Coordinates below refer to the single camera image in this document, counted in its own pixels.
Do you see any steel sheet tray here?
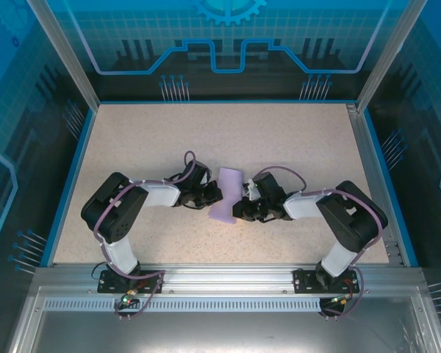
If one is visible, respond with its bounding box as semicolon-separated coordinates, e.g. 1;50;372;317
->
7;285;441;353

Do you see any blue table edge strip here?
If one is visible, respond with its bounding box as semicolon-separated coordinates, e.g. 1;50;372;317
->
362;109;420;268
39;107;98;268

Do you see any right connector with green light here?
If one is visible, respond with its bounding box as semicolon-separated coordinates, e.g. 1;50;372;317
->
329;293;354;307

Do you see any connector with green light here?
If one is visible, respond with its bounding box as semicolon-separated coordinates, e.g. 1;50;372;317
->
120;289;140;307
329;293;354;307

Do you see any left connector with green light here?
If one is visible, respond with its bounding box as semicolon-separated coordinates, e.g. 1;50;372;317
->
120;289;140;307

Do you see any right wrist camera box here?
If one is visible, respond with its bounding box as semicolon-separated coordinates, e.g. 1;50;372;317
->
241;177;261;202

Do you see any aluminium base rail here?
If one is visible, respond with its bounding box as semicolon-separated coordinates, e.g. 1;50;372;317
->
32;263;424;295

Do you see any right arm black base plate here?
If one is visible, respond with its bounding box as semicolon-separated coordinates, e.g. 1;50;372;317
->
293;268;362;295

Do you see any slotted grey cable duct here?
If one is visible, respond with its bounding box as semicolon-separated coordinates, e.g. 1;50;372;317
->
43;298;323;313

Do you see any aluminium side rail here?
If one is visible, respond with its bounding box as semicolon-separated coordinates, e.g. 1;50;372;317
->
345;103;406;266

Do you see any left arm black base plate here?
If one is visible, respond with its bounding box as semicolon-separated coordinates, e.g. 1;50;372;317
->
97;269;165;294

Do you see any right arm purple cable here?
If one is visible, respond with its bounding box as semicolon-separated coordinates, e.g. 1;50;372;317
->
253;165;387;320

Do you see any left aluminium frame post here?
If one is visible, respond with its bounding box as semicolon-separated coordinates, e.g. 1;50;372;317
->
25;0;101;111

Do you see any aluminium frame post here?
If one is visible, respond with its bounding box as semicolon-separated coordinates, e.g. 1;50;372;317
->
355;0;429;113
25;0;101;111

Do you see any right aluminium frame post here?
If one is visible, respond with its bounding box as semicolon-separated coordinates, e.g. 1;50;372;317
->
355;0;429;113

